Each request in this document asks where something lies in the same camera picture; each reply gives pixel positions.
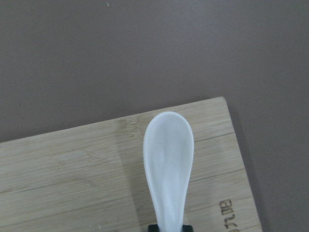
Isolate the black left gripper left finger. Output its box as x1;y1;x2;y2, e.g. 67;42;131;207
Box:
147;224;159;232

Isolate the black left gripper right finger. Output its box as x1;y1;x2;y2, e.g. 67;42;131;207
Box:
182;225;193;232

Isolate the white ceramic spoon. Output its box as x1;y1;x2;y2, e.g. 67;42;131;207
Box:
143;112;194;232

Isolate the wooden cutting board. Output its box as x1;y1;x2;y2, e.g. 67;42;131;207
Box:
0;97;262;232

